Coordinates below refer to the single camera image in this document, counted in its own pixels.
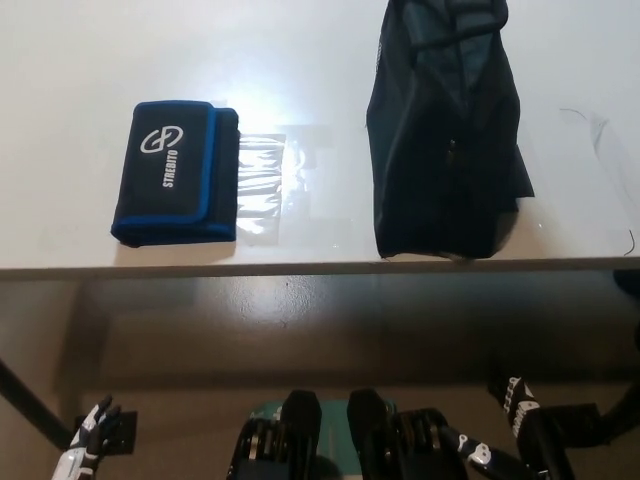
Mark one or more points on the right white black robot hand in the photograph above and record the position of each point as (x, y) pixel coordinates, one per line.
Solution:
(520, 415)

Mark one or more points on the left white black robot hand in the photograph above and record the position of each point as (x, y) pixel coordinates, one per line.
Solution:
(87, 440)

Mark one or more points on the black fabric lunch bag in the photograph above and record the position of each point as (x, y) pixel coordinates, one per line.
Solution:
(440, 150)

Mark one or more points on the black floor plate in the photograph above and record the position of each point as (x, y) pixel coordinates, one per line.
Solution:
(122, 432)

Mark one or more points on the black teal robot torso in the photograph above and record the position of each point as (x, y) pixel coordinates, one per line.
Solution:
(300, 440)

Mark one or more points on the clear plastic film sheet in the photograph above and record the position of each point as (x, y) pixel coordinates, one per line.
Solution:
(575, 190)

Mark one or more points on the black blue-trimmed notebook case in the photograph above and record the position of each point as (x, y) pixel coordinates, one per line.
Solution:
(170, 175)

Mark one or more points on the clear tape patch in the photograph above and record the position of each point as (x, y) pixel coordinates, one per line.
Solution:
(262, 190)

